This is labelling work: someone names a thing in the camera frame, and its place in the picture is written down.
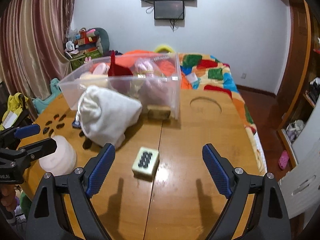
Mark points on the person's left hand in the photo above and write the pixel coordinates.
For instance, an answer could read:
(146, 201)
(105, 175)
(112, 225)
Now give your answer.
(8, 198)

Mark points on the dark purple garment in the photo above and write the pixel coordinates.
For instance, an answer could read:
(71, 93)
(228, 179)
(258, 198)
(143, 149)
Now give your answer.
(110, 52)

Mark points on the white round container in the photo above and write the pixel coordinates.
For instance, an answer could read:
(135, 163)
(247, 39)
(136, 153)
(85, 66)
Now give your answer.
(62, 161)

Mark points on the yellow bed headboard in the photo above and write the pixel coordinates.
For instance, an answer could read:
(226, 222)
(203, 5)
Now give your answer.
(163, 48)

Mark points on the colourful patchwork blanket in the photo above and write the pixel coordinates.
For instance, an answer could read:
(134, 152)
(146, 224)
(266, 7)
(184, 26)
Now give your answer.
(205, 72)

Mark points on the green gift box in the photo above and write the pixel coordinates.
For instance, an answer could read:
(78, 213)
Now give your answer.
(79, 60)

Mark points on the mahjong tile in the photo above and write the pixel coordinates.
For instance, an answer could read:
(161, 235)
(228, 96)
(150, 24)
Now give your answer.
(146, 164)

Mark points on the pink slipper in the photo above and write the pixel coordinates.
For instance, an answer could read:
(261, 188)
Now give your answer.
(283, 160)

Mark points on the yellow cloth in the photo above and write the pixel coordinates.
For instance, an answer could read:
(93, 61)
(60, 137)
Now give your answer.
(15, 106)

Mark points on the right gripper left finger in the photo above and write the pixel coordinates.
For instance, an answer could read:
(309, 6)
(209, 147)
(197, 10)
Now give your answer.
(97, 169)

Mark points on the small wall monitor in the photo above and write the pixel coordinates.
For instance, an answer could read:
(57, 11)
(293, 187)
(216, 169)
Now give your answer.
(169, 10)

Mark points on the pink bunny bottle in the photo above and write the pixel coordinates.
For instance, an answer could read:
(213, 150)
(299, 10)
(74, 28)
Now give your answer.
(87, 60)

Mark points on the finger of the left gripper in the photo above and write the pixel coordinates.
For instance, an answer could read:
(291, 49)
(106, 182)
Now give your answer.
(38, 149)
(27, 131)

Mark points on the cream cylindrical jar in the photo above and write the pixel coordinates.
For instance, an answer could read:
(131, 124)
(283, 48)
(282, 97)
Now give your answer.
(89, 79)

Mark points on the wooden wardrobe shelf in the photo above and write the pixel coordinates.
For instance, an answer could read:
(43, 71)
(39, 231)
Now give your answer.
(296, 96)

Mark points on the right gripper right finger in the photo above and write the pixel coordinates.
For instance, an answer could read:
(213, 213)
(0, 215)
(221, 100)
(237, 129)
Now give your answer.
(220, 170)

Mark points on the pink round jar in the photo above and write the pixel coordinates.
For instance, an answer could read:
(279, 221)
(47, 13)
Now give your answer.
(100, 69)

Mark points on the white drawstring pouch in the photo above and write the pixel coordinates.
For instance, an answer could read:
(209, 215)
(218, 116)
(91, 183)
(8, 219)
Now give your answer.
(105, 115)

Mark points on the clear plastic storage bin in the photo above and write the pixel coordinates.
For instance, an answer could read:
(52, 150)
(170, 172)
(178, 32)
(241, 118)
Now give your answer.
(72, 89)

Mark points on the orange puffer jacket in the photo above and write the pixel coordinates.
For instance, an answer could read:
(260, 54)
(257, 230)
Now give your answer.
(166, 65)

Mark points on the blue Max card box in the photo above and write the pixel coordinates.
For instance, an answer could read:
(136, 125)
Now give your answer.
(76, 124)

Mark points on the red velvet pouch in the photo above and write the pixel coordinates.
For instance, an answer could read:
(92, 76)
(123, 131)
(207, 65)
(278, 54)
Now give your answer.
(117, 70)

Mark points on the grey plush cushion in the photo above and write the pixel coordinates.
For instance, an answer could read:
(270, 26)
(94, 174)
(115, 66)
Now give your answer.
(103, 43)

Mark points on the pink organza bag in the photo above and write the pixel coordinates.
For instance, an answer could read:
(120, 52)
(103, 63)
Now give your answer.
(154, 90)

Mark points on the pink striped curtain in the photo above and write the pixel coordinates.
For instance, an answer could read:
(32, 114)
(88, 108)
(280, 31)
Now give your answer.
(33, 35)

